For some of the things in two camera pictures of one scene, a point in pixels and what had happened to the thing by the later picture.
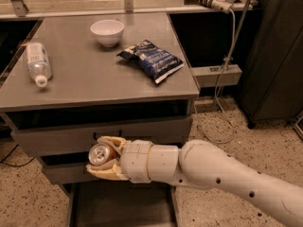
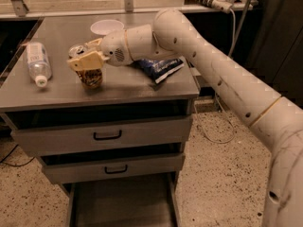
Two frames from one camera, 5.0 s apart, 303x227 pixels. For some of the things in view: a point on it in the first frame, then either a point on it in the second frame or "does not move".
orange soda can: [101, 153] -> [91, 78]
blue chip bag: [155, 61] does not move
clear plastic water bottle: [39, 62] does not move
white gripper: [134, 161] -> [114, 48]
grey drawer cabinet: [77, 78] does not move
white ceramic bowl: [108, 31] does not move
